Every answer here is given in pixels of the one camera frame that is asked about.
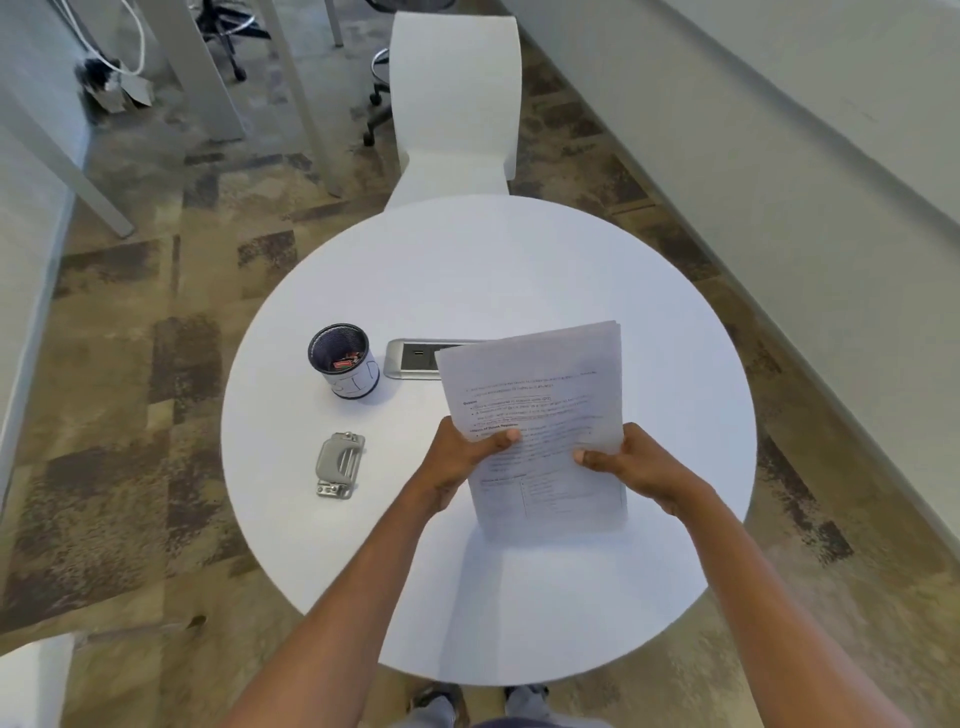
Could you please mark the person's right hand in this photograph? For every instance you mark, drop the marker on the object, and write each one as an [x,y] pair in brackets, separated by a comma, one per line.
[646,469]

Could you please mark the white curved chair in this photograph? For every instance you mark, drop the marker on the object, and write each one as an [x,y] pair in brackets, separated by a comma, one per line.
[455,97]

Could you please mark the white slanted desk leg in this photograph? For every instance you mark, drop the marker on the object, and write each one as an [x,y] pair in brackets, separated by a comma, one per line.
[296,90]

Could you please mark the white seat corner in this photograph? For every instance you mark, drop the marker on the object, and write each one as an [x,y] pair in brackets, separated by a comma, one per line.
[34,682]

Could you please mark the person's left forearm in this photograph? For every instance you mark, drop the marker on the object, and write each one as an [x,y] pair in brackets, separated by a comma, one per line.
[337,615]

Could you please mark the person's left hand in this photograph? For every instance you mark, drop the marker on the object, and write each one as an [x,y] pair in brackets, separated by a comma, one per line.
[450,465]

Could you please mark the grey hole punch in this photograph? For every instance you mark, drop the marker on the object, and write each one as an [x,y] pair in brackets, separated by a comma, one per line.
[339,465]

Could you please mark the black office chair base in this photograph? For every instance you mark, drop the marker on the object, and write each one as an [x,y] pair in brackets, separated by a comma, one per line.
[225,34]

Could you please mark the silver table power outlet panel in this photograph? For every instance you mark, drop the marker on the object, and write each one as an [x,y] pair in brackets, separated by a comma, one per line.
[411,360]

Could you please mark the white round table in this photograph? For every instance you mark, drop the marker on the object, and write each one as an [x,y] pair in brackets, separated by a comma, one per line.
[450,300]

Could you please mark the person's left thumb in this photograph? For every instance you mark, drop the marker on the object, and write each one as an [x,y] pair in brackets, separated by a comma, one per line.
[496,442]

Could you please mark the small red item in cup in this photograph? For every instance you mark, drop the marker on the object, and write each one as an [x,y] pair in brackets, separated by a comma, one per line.
[346,363]

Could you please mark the black rolling stool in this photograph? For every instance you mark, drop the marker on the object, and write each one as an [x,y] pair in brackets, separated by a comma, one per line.
[379,90]

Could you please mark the black mesh pen cup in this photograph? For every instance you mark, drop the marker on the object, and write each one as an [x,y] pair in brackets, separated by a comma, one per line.
[343,362]

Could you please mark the person's right forearm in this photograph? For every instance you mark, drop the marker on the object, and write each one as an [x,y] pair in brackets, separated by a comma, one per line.
[772,615]

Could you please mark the person's right shoe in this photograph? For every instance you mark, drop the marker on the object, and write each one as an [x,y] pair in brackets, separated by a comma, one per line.
[526,701]

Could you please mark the stack of printed paper sheets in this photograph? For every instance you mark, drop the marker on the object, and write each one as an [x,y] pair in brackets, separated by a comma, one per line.
[536,420]

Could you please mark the person's right thumb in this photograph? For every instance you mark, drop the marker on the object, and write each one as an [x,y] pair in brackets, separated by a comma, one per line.
[598,459]

